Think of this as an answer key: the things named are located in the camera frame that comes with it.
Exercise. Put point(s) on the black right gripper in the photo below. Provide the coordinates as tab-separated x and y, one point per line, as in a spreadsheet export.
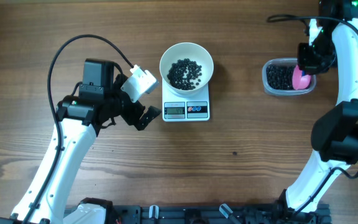
306	61

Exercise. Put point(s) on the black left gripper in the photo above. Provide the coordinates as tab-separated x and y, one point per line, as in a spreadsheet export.
133	117

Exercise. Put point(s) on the white digital kitchen scale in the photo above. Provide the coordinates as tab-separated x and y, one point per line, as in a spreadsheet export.
179	108

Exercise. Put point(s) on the pink scoop blue handle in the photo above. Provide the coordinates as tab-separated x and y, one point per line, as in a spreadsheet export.
300	80

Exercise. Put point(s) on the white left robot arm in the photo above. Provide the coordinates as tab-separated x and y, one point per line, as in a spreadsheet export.
104	93

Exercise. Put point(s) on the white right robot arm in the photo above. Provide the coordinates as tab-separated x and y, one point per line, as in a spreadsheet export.
334	137

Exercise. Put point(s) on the black beans in bowl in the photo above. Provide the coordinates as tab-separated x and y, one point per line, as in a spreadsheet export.
185	74

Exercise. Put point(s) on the white bowl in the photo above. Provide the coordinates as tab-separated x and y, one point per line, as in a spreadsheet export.
192	51

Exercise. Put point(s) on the black beans in container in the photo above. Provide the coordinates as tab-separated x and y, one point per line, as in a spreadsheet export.
280	77

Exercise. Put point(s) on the clear plastic bean container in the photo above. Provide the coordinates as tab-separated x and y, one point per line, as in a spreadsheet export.
285	62

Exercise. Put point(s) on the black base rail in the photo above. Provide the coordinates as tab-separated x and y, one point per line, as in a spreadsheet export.
258	214

